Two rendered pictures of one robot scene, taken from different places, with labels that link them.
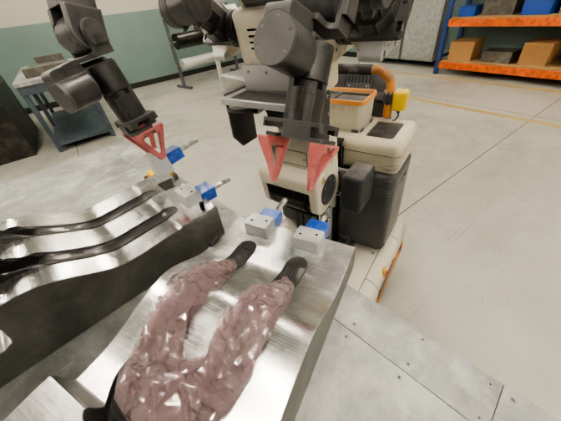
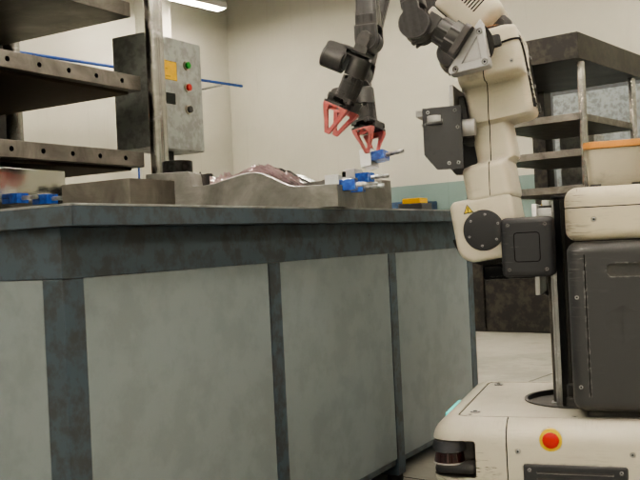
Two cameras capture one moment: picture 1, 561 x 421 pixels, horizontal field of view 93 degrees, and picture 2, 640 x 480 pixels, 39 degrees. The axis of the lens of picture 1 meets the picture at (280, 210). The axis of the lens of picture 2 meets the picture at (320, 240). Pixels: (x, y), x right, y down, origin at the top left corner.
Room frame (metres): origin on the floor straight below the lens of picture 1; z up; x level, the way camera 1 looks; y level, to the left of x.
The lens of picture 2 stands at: (-0.44, -2.18, 0.71)
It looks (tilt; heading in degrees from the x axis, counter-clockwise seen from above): 0 degrees down; 71
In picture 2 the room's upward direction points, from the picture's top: 3 degrees counter-clockwise
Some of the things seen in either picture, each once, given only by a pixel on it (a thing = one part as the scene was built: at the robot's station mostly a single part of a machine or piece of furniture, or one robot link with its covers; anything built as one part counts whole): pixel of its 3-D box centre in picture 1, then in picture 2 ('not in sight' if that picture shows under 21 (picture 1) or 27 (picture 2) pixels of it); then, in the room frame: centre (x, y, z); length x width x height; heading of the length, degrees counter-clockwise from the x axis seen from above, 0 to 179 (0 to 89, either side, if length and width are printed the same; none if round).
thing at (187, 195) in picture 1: (207, 190); (368, 177); (0.54, 0.16, 0.89); 0.13 x 0.05 x 0.05; 130
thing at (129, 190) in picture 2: not in sight; (119, 198); (-0.19, -0.13, 0.84); 0.20 x 0.15 x 0.07; 130
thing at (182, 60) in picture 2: not in sight; (167, 244); (0.12, 1.08, 0.74); 0.30 x 0.22 x 1.47; 40
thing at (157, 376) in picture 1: (207, 321); (256, 175); (0.20, 0.12, 0.90); 0.26 x 0.18 x 0.08; 148
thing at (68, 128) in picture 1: (63, 94); not in sight; (4.25, 2.85, 0.46); 1.90 x 0.70 x 0.92; 32
